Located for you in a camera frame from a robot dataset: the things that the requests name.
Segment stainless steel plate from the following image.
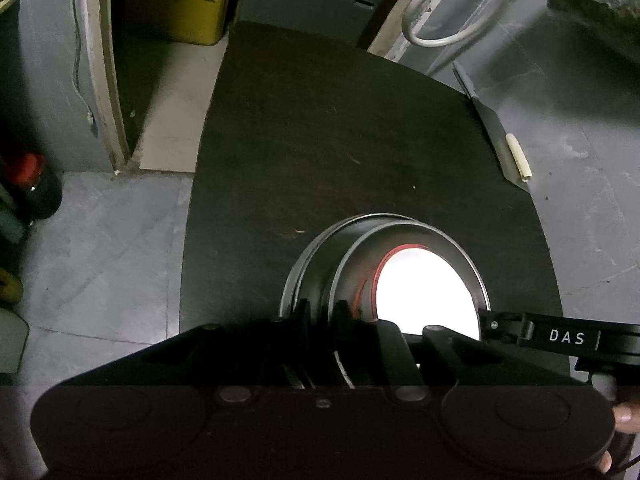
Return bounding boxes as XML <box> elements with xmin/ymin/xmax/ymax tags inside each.
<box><xmin>292</xmin><ymin>217</ymin><xmax>426</xmax><ymax>321</ymax></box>

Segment large steel basin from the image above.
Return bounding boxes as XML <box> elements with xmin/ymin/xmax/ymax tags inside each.
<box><xmin>279</xmin><ymin>214</ymin><xmax>431</xmax><ymax>323</ymax></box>

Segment stainless steel bowl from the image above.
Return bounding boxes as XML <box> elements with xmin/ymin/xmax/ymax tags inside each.
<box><xmin>327</xmin><ymin>222</ymin><xmax>491</xmax><ymax>390</ymax></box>

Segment dark bottle with red cap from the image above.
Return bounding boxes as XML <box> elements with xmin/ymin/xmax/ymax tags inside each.
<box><xmin>0</xmin><ymin>152</ymin><xmax>63</xmax><ymax>221</ymax></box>

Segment yellow crate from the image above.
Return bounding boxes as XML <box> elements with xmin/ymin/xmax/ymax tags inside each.
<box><xmin>165</xmin><ymin>0</ymin><xmax>233</xmax><ymax>46</ymax></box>

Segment white cylindrical stick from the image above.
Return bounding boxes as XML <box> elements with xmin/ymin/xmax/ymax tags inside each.
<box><xmin>506</xmin><ymin>133</ymin><xmax>534</xmax><ymax>182</ymax></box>

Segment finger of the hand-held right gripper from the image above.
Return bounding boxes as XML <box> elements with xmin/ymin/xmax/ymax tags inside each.
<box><xmin>477</xmin><ymin>311</ymin><xmax>526</xmax><ymax>347</ymax></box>

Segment person's right hand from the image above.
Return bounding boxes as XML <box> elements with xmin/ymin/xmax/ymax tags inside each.
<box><xmin>597</xmin><ymin>402</ymin><xmax>640</xmax><ymax>476</ymax></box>

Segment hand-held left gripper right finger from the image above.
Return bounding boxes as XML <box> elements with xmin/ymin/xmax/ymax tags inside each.
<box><xmin>332</xmin><ymin>299</ymin><xmax>590</xmax><ymax>405</ymax></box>

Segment cream door frame post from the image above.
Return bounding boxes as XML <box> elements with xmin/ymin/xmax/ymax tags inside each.
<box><xmin>367</xmin><ymin>0</ymin><xmax>453</xmax><ymax>56</ymax></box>
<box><xmin>72</xmin><ymin>0</ymin><xmax>146</xmax><ymax>171</ymax></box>

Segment white hose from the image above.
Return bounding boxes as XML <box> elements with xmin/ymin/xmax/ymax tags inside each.
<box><xmin>402</xmin><ymin>0</ymin><xmax>518</xmax><ymax>48</ymax></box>

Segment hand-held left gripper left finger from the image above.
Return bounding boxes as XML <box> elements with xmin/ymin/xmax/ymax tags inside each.
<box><xmin>50</xmin><ymin>300</ymin><xmax>322</xmax><ymax>407</ymax></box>

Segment thin wall cable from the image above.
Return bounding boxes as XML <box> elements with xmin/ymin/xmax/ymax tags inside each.
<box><xmin>72</xmin><ymin>0</ymin><xmax>98</xmax><ymax>136</ymax></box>

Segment white ceramic bowl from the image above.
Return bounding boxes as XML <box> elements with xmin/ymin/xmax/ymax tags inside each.
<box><xmin>352</xmin><ymin>244</ymin><xmax>482</xmax><ymax>338</ymax></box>

